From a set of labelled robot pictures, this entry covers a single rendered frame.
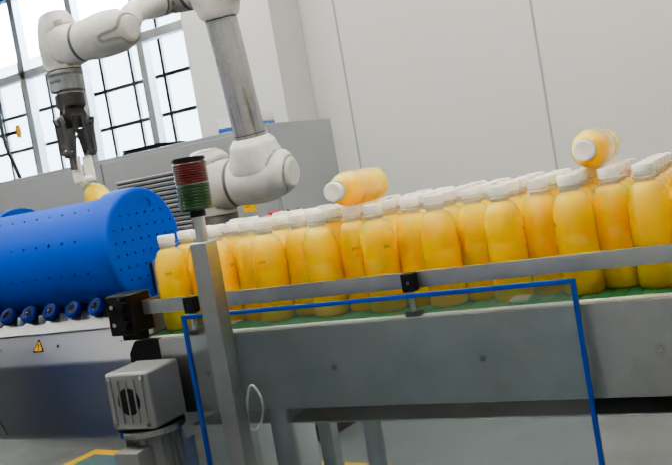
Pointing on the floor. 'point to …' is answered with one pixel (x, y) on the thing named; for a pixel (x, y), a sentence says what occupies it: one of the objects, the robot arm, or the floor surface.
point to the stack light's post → (222, 353)
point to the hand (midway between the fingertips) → (83, 170)
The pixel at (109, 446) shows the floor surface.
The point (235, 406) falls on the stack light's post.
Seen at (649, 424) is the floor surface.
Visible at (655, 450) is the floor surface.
